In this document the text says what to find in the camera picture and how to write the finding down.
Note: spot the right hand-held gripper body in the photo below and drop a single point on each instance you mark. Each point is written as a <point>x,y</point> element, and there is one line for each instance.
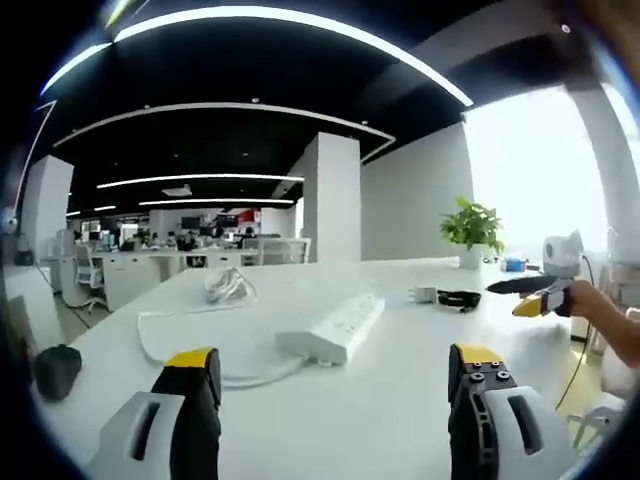
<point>564,257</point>

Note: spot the white power strip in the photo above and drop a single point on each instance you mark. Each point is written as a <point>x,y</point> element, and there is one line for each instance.
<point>335,327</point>

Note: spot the white office chair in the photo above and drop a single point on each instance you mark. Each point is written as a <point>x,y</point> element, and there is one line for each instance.
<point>89,275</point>

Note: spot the row of white office desks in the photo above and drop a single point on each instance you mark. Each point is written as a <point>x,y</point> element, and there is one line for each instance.
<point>150,270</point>

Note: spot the white charger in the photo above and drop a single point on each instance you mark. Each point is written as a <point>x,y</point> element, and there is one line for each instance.
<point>423,294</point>

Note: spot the ceiling air conditioner unit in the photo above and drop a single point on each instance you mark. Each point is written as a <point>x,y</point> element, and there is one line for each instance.
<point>177,191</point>

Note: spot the small blue box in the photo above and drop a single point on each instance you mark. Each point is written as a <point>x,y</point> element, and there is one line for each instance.
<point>514,263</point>

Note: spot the white desk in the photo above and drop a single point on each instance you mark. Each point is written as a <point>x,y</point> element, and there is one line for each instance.
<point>330,425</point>

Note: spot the black computer mouse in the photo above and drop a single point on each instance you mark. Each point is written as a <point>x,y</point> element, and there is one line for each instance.
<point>57,372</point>

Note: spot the curved ceiling light strip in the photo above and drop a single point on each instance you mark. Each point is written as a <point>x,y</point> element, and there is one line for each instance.
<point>225,107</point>

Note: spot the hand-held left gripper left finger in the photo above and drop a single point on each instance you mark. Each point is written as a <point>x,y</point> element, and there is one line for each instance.
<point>150,440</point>

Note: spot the green potted plant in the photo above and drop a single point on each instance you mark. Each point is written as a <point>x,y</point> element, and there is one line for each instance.
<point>472,230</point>

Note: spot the long ceiling light strip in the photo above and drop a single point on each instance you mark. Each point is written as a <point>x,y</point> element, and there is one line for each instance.
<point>300,22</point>

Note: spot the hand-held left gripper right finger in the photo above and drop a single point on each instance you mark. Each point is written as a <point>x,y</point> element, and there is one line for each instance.
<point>500,430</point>

